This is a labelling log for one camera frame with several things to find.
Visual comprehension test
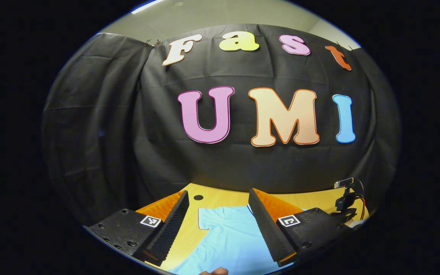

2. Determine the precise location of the light blue polo T-shirt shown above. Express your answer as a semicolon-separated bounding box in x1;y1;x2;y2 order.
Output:
168;205;306;275

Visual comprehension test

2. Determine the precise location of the black backdrop cloth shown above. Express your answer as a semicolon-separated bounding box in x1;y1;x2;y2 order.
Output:
41;24;401;226

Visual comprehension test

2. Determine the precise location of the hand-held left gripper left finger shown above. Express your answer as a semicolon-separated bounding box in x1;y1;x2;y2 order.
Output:
86;190;190;267

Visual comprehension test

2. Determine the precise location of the webcam on black stand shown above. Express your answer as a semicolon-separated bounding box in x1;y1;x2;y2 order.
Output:
334;177;367;224

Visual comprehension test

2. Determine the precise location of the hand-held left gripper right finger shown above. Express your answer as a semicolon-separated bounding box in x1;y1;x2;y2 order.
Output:
248;188;358;268

